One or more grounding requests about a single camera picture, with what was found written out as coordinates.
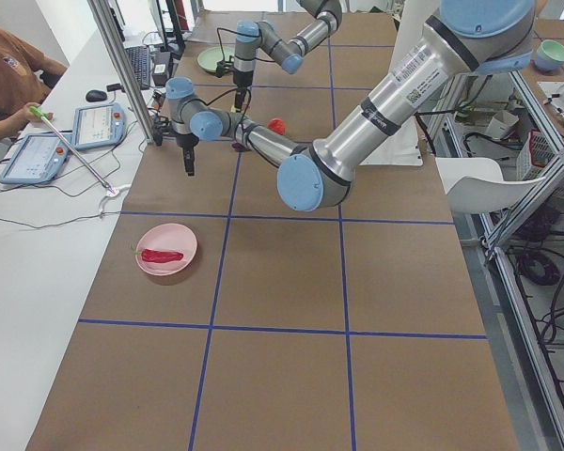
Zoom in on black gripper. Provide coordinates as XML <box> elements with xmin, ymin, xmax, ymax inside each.
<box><xmin>152</xmin><ymin>117</ymin><xmax>198</xmax><ymax>177</ymax></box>
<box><xmin>215</xmin><ymin>58</ymin><xmax>255</xmax><ymax>111</ymax></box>

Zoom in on person in brown shirt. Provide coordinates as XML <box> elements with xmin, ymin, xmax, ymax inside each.
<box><xmin>0</xmin><ymin>28</ymin><xmax>67</xmax><ymax>141</ymax></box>

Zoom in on white chair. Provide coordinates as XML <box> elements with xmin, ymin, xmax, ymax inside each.
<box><xmin>435</xmin><ymin>157</ymin><xmax>545</xmax><ymax>214</ymax></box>

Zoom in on black keyboard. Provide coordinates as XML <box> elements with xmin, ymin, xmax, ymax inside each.
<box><xmin>125</xmin><ymin>45</ymin><xmax>151</xmax><ymax>89</ymax></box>

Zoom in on teach pendant far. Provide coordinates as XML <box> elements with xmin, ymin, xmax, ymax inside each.
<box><xmin>71</xmin><ymin>102</ymin><xmax>126</xmax><ymax>150</ymax></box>

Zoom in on mint green plate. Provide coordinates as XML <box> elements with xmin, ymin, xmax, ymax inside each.
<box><xmin>196</xmin><ymin>46</ymin><xmax>234</xmax><ymax>77</ymax></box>

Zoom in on teach pendant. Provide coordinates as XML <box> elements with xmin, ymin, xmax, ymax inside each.
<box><xmin>0</xmin><ymin>133</ymin><xmax>69</xmax><ymax>185</ymax></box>
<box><xmin>71</xmin><ymin>102</ymin><xmax>126</xmax><ymax>150</ymax></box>

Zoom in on aluminium frame post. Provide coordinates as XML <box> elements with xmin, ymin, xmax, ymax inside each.
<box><xmin>87</xmin><ymin>0</ymin><xmax>153</xmax><ymax>144</ymax></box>

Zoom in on teach pendant near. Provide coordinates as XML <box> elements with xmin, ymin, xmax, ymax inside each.
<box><xmin>0</xmin><ymin>133</ymin><xmax>69</xmax><ymax>185</ymax></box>

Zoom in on black computer mouse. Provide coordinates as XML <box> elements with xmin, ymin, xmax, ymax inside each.
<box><xmin>85</xmin><ymin>89</ymin><xmax>108</xmax><ymax>102</ymax></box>

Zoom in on purple eggplant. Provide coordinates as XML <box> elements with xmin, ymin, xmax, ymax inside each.
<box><xmin>232</xmin><ymin>142</ymin><xmax>250</xmax><ymax>152</ymax></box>

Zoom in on red orange fruit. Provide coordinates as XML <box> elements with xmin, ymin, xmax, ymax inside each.
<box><xmin>267</xmin><ymin>117</ymin><xmax>287</xmax><ymax>135</ymax></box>

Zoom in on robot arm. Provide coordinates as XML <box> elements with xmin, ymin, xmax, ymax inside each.
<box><xmin>165</xmin><ymin>1</ymin><xmax>536</xmax><ymax>211</ymax></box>
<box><xmin>232</xmin><ymin>0</ymin><xmax>343</xmax><ymax>112</ymax></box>

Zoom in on red chili pepper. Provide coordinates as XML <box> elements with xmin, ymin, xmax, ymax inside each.
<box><xmin>132</xmin><ymin>248</ymin><xmax>184</xmax><ymax>264</ymax></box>

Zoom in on black box device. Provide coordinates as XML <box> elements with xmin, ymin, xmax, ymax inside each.
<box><xmin>151</xmin><ymin>52</ymin><xmax>173</xmax><ymax>87</ymax></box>

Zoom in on green handled stick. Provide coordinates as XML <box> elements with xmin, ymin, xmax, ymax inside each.
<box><xmin>29</xmin><ymin>105</ymin><xmax>119</xmax><ymax>197</ymax></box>

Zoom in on pink plate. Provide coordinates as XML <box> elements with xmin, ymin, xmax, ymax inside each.
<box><xmin>132</xmin><ymin>223</ymin><xmax>198</xmax><ymax>276</ymax></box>

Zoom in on stacked green blue bowls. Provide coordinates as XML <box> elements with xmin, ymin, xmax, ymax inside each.
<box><xmin>533</xmin><ymin>39</ymin><xmax>564</xmax><ymax>72</ymax></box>

